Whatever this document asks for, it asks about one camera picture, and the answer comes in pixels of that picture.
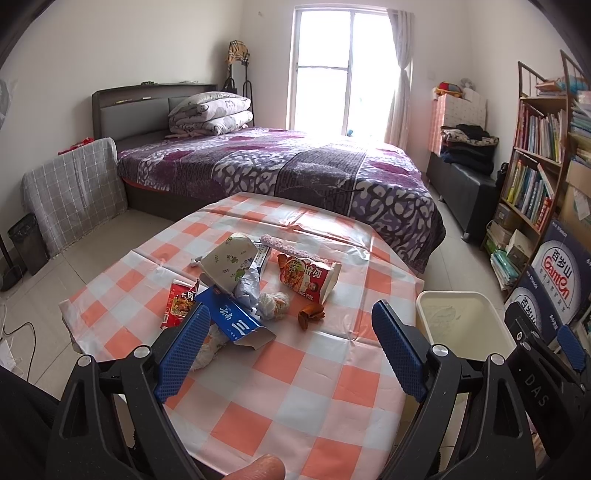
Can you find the lower Ganten water carton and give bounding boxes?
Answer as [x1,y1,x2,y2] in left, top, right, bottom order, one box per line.
[505,267,562,344]

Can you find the dark grey headboard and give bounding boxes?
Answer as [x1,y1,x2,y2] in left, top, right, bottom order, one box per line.
[91,82,217,144]

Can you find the bright window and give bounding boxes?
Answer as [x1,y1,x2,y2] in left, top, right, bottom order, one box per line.
[287,5,400,142]

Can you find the white plastic bag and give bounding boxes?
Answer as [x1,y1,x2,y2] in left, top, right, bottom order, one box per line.
[257,292,290,321]

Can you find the red instant noodle cup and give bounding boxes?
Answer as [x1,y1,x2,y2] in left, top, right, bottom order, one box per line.
[277,253,342,305]

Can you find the grey plaid covered stand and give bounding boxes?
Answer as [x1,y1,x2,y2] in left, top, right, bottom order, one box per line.
[21,138,127,257]

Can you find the white plastic trash bin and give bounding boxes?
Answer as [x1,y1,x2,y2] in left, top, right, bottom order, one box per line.
[417,290,515,361]

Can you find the upper Ganten water carton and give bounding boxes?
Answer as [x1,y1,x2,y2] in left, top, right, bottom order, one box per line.
[532,220,590,325]

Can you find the white curtain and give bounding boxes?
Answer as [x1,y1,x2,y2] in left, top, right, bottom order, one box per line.
[385,9,415,150]

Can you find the ganten water carton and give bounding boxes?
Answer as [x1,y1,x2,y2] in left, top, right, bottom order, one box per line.
[505,267,562,344]
[532,220,590,325]

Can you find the brown cardboard box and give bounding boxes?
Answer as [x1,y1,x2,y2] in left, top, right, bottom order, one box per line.
[559,161,591,249]

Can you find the pink white drawer cabinet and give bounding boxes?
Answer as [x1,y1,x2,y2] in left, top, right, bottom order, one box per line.
[429,92,487,155]

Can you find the black storage bench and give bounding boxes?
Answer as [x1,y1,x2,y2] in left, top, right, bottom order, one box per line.
[427,153,499,244]

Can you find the person's left hand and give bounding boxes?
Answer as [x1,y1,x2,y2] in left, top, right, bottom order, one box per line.
[223,454,286,480]

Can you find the pile of dark clothes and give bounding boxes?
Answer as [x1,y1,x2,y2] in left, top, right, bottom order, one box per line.
[440,124,499,176]

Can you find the red beef noodle packet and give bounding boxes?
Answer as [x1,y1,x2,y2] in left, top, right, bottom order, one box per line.
[160,280,198,329]

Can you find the crumpled blue-white paper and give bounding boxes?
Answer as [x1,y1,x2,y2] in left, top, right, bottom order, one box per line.
[233,266,262,321]

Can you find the wooden bookshelf with books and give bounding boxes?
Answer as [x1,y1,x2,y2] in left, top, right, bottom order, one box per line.
[482,50,591,292]

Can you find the folded floral quilt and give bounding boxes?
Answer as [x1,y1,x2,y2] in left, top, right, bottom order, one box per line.
[168,91,253,137]

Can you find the purple patterned bed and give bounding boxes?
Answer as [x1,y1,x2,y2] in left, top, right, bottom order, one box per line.
[117,128,446,273]

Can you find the orange checkered tablecloth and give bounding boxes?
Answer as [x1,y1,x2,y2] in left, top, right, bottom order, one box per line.
[60,193,423,479]

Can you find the orange peel piece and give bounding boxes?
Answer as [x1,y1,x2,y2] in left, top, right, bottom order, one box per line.
[297,303,325,331]

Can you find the small blue white box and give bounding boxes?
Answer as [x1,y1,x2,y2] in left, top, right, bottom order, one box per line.
[252,242,271,276]

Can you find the black coat stand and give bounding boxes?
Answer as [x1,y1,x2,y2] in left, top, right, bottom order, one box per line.
[222,40,256,127]

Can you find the long blue carton box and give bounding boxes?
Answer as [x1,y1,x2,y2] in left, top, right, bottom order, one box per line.
[197,286,276,350]

